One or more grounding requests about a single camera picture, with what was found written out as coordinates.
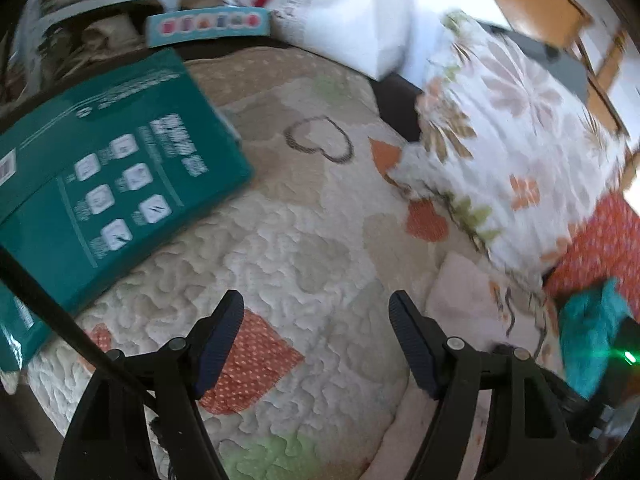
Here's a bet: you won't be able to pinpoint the teal plush towel bundle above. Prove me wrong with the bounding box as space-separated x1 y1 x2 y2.
559 278 634 400

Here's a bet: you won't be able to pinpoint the teal cardboard box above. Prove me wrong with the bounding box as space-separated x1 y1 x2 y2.
0 46 256 376

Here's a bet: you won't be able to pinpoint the black cable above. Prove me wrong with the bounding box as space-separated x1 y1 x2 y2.
0 246 202 480

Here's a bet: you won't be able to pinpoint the white plastic bag red handles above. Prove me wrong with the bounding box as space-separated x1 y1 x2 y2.
222 0 410 80

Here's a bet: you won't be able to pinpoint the red floral blanket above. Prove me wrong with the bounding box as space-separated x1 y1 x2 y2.
544 192 640 321

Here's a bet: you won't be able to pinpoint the patchwork heart quilt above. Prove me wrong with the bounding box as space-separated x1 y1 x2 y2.
24 46 551 480

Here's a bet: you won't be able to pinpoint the wooden stair railing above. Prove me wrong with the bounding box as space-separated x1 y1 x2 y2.
464 0 637 137

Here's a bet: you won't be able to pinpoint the white floral pillow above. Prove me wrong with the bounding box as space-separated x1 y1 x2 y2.
390 10 627 288

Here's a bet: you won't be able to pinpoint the pale pink embroidered garment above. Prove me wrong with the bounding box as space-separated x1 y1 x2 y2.
362 252 564 480

